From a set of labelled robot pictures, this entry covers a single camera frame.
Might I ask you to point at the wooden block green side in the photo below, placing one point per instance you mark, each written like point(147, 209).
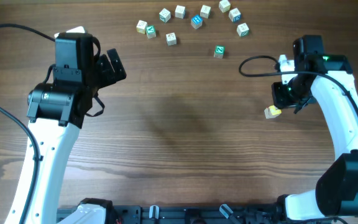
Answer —
point(243, 29)

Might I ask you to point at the wooden block yellow K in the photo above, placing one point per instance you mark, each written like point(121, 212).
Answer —
point(272, 112)

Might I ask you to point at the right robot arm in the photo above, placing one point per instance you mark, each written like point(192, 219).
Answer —
point(336, 191)

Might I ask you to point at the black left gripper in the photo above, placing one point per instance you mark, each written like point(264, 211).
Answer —
point(109, 78)

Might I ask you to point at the wooden block yellow edge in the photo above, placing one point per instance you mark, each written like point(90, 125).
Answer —
point(141, 26)

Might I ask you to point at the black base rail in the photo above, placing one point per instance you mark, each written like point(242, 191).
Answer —
point(224, 213)

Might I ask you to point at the wooden block yellow side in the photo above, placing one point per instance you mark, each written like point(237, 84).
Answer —
point(224, 6)

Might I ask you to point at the wooden block blue H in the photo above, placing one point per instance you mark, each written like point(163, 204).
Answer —
point(196, 21)

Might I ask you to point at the wooden block green V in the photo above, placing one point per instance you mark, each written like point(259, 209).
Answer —
point(150, 32)

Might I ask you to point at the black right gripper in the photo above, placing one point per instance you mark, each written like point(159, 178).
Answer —
point(280, 102)

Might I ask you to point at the wooden block teal side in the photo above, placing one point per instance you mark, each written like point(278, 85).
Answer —
point(165, 15)

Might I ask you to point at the wooden block green Z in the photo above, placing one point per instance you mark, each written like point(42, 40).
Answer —
point(219, 51)

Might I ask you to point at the wooden block blue side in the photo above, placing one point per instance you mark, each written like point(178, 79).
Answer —
point(234, 15)

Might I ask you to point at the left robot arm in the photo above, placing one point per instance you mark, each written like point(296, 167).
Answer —
point(56, 113)

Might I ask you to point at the wooden block drawing top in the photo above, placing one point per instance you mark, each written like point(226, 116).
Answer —
point(171, 39)

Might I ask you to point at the plain wooden picture block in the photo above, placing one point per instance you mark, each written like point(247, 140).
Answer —
point(205, 11)

